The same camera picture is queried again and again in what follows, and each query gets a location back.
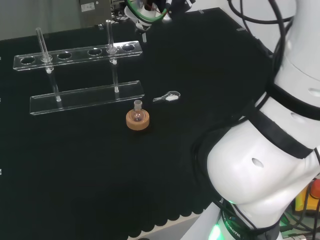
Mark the clear acrylic funnel stand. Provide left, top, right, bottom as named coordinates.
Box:
left=12, top=19, right=146, bottom=116

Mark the black cable bundle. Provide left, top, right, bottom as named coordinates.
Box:
left=226, top=0, right=299, bottom=76

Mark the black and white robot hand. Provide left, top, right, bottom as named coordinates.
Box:
left=134, top=0, right=196, bottom=33

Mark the grey metal box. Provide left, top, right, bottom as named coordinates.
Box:
left=79, top=0, right=112, bottom=29

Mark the yellow stop button box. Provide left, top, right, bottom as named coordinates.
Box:
left=294, top=178, right=320, bottom=214

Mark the clear glass weighing funnel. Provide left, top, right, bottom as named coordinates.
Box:
left=152, top=90, right=181, bottom=103

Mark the small glass round-bottom flask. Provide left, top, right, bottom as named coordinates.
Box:
left=133, top=99, right=146, bottom=123

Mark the black bench cloth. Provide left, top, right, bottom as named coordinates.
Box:
left=0, top=7, right=277, bottom=240

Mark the cork ring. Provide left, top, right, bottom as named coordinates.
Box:
left=125, top=109, right=151, bottom=131

